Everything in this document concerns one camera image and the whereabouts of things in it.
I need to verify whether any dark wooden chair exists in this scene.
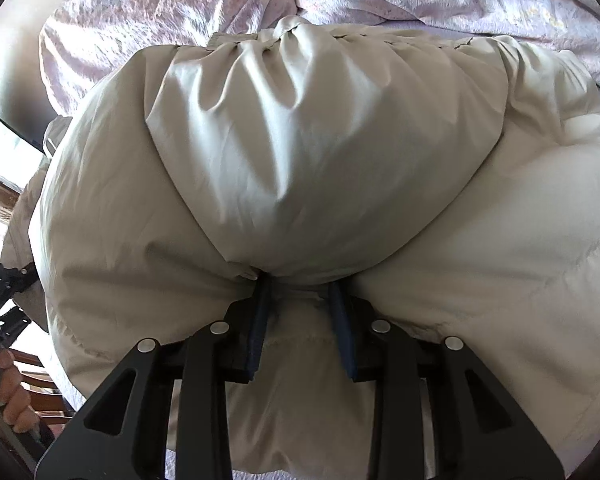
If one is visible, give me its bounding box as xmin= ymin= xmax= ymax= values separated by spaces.
xmin=7 ymin=349 xmax=79 ymax=457

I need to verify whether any person's left hand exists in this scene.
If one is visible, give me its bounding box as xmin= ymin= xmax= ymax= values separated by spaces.
xmin=0 ymin=347 xmax=35 ymax=434

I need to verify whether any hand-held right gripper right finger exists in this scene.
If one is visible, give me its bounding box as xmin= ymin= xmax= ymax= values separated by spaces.
xmin=328 ymin=281 xmax=565 ymax=480

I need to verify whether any bed with purple sheet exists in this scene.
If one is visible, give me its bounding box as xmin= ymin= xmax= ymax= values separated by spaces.
xmin=162 ymin=452 xmax=381 ymax=480

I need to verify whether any black flat television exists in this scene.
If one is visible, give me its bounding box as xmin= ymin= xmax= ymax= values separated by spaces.
xmin=0 ymin=102 xmax=49 ymax=196

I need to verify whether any beige puffer jacket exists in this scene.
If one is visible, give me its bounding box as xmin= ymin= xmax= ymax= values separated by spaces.
xmin=2 ymin=15 xmax=600 ymax=475

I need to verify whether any pink floral duvet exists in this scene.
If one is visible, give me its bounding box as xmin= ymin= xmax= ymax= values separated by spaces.
xmin=39 ymin=0 xmax=293 ymax=117

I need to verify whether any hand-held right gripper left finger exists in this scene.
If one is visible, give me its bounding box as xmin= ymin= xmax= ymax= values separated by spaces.
xmin=36 ymin=279 xmax=272 ymax=480

